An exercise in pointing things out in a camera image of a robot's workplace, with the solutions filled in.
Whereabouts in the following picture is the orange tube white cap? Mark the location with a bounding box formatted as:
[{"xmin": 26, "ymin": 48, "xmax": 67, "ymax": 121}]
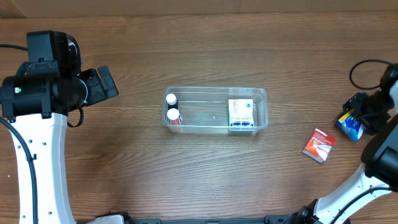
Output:
[{"xmin": 167, "ymin": 108, "xmax": 181, "ymax": 125}]

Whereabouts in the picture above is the clear plastic container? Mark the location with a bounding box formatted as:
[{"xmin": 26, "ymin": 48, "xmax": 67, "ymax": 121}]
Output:
[{"xmin": 162, "ymin": 86, "xmax": 269, "ymax": 135}]

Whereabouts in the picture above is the white Hansaplast plaster box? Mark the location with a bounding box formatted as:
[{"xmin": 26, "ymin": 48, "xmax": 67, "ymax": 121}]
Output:
[{"xmin": 228, "ymin": 99, "xmax": 254, "ymax": 127}]

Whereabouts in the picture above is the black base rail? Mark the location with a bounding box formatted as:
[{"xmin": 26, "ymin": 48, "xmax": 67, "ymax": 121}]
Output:
[{"xmin": 86, "ymin": 211, "xmax": 312, "ymax": 224}]

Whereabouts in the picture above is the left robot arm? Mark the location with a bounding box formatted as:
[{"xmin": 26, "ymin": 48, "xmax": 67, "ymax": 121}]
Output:
[{"xmin": 1, "ymin": 30, "xmax": 119, "ymax": 223}]

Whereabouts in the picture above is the black bottle white cap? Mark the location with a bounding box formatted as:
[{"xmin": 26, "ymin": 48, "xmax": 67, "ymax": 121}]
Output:
[{"xmin": 165, "ymin": 93, "xmax": 178, "ymax": 110}]

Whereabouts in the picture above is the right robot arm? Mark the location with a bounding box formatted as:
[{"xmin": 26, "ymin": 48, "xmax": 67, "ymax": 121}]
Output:
[{"xmin": 284, "ymin": 61, "xmax": 397, "ymax": 223}]

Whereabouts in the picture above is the red caplet box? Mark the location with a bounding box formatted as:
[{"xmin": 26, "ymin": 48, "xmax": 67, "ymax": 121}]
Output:
[{"xmin": 302, "ymin": 128, "xmax": 336, "ymax": 163}]

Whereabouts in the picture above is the blue yellow VapoDrops box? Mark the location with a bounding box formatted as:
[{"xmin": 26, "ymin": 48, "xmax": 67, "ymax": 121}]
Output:
[{"xmin": 335, "ymin": 109, "xmax": 365, "ymax": 141}]

